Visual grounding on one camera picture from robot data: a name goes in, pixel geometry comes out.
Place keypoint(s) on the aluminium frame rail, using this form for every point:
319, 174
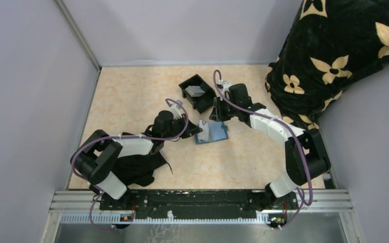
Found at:
82, 206

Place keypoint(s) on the black cloth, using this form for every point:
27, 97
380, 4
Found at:
139, 168

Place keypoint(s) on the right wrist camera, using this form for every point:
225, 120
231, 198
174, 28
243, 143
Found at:
224, 88

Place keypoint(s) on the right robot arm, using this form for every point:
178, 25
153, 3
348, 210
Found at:
305, 154

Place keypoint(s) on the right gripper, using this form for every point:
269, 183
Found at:
217, 114

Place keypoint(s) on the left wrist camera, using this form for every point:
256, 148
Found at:
175, 108

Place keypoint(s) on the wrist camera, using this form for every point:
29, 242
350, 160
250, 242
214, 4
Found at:
224, 88
175, 108

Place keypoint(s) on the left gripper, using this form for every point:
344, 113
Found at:
191, 129

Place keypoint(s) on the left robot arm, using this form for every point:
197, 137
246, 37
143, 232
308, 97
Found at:
111, 164

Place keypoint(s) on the white patterned credit card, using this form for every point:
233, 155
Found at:
204, 134

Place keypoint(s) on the black floral blanket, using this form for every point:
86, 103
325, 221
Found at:
330, 46

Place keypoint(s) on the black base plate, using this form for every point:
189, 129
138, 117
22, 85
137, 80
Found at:
196, 204

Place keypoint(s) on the black card tray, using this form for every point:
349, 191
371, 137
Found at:
202, 103

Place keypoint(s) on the grey card stack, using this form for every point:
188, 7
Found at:
194, 91

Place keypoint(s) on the blue card holder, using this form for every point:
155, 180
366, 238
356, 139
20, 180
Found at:
218, 132

